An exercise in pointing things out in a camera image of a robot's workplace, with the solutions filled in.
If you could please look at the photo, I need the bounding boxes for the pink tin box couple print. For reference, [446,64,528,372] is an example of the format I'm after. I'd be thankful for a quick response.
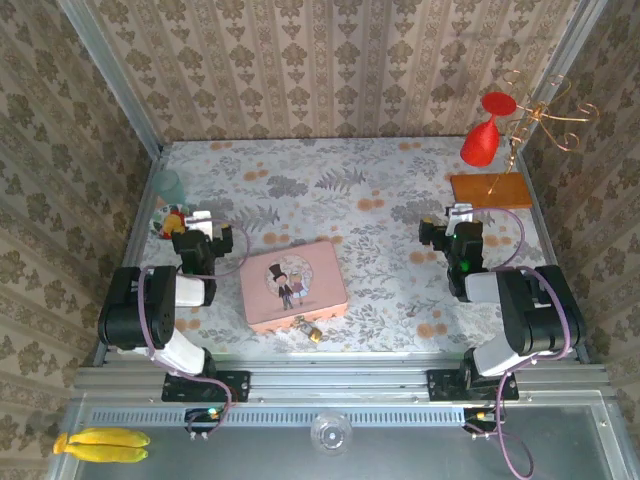
[239,239,350,336]

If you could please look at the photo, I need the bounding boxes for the small brass padlock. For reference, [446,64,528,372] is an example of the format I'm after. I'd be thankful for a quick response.
[294,317,324,345]

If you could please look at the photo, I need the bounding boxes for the yellow red toy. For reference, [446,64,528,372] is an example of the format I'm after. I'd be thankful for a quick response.
[162,212,187,237]

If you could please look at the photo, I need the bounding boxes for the patterned small bowl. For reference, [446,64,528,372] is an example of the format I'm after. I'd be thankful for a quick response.
[151,202,194,242]

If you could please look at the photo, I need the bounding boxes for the floral table cloth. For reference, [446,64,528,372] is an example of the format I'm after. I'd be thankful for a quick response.
[119,138,575,355]

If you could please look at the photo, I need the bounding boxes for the pale green plastic cup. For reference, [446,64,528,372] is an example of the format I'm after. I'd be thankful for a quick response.
[152,169,187,204]

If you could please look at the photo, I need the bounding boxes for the red wine glass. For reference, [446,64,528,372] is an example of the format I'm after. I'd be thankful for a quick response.
[460,92,518,168]

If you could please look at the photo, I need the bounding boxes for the black controller board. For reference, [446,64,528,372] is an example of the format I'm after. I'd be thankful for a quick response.
[462,407,502,436]
[184,407,227,434]

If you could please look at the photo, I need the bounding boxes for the yellow banana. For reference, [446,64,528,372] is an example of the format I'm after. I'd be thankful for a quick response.
[67,427,152,448]
[53,433,150,464]

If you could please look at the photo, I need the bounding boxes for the clear drinking glass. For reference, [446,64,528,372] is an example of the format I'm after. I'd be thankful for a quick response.
[309,410,354,457]

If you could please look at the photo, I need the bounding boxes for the aluminium side rail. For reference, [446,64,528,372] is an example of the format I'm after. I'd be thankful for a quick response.
[92,144,170,369]
[514,147,592,364]

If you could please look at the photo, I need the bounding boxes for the gold wire stand wooden base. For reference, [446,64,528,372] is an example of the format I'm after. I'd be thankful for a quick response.
[449,69,600,212]

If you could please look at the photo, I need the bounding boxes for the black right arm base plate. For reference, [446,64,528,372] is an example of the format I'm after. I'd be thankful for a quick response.
[426,367,520,402]

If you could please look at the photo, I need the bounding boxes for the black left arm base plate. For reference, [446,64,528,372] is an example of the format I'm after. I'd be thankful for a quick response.
[160,368,252,404]

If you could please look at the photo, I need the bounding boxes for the long aluminium frame rail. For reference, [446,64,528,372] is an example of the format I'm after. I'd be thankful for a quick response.
[73,363,610,402]

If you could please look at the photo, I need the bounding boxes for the slotted grey cable duct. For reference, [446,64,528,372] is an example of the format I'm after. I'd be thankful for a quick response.
[88,408,472,428]

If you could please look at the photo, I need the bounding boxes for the aluminium frame post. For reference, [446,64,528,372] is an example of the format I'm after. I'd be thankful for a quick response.
[514,0,611,156]
[55,0,165,155]

